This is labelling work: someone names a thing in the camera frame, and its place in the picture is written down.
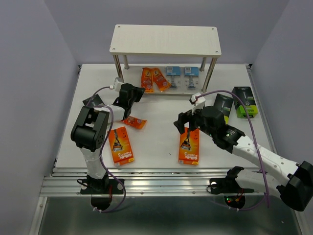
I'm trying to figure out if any left black green razor box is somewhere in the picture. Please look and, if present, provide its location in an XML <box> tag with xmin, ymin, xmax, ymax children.
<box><xmin>83</xmin><ymin>94</ymin><xmax>105</xmax><ymax>107</ymax></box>

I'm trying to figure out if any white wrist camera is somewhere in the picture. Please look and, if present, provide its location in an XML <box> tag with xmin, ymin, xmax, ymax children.
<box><xmin>109</xmin><ymin>77</ymin><xmax>124</xmax><ymax>92</ymax></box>
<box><xmin>189</xmin><ymin>93</ymin><xmax>206</xmax><ymax>114</ymax></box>

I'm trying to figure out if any orange gillette fusion pack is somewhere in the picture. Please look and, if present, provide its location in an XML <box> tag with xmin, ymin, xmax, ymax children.
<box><xmin>178</xmin><ymin>127</ymin><xmax>200</xmax><ymax>165</ymax></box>
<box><xmin>108</xmin><ymin>127</ymin><xmax>134</xmax><ymax>167</ymax></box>

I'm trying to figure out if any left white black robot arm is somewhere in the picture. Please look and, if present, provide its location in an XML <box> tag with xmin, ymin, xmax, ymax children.
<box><xmin>70</xmin><ymin>81</ymin><xmax>145</xmax><ymax>195</ymax></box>

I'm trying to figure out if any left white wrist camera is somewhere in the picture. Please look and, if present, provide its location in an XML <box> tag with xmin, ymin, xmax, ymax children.
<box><xmin>109</xmin><ymin>77</ymin><xmax>124</xmax><ymax>92</ymax></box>

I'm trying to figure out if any far right black green box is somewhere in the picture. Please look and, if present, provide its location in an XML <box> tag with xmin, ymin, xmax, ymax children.
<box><xmin>232</xmin><ymin>87</ymin><xmax>258</xmax><ymax>118</ymax></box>

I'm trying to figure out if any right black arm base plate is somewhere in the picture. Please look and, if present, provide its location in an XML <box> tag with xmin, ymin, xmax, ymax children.
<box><xmin>206</xmin><ymin>166</ymin><xmax>254</xmax><ymax>195</ymax></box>

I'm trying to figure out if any white two-tier shelf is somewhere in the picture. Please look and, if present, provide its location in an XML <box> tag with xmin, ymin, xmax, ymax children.
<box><xmin>110</xmin><ymin>24</ymin><xmax>222</xmax><ymax>92</ymax></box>

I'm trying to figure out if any right orange Gillette Fusion pack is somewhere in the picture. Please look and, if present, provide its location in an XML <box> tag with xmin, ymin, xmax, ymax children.
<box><xmin>178</xmin><ymin>127</ymin><xmax>200</xmax><ymax>165</ymax></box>

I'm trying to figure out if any blue clear razor blister pack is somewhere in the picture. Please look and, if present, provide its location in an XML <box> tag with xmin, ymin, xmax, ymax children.
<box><xmin>165</xmin><ymin>66</ymin><xmax>181</xmax><ymax>91</ymax></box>

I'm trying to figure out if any black green razor box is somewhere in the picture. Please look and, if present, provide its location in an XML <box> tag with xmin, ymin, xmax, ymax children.
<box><xmin>214</xmin><ymin>94</ymin><xmax>233</xmax><ymax>124</ymax></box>
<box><xmin>83</xmin><ymin>94</ymin><xmax>105</xmax><ymax>107</ymax></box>

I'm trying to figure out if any aluminium rail frame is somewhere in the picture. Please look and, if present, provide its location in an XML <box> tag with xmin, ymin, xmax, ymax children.
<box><xmin>30</xmin><ymin>64</ymin><xmax>302</xmax><ymax>235</ymax></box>

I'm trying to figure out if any left orange Gillette Fusion pack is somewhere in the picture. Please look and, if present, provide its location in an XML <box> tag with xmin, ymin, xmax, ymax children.
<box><xmin>108</xmin><ymin>127</ymin><xmax>134</xmax><ymax>167</ymax></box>

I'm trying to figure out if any orange BIC razor bag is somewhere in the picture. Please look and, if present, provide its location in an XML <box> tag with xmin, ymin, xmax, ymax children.
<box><xmin>141</xmin><ymin>67</ymin><xmax>154</xmax><ymax>93</ymax></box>
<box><xmin>152</xmin><ymin>68</ymin><xmax>171</xmax><ymax>92</ymax></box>
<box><xmin>122</xmin><ymin>116</ymin><xmax>147</xmax><ymax>130</ymax></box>

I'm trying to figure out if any middle black green razor box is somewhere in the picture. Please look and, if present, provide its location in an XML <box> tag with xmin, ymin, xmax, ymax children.
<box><xmin>214</xmin><ymin>94</ymin><xmax>233</xmax><ymax>124</ymax></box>

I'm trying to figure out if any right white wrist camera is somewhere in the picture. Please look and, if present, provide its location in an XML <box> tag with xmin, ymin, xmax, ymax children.
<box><xmin>189</xmin><ymin>93</ymin><xmax>206</xmax><ymax>114</ymax></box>

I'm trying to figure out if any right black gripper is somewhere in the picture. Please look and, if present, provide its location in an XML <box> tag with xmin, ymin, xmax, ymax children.
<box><xmin>173</xmin><ymin>103</ymin><xmax>216</xmax><ymax>138</ymax></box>

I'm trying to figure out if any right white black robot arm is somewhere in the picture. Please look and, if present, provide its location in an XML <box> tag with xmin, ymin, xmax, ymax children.
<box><xmin>174</xmin><ymin>106</ymin><xmax>313</xmax><ymax>212</ymax></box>

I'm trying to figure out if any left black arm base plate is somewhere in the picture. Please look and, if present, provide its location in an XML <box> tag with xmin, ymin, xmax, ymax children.
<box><xmin>77</xmin><ymin>178</ymin><xmax>124</xmax><ymax>195</ymax></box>

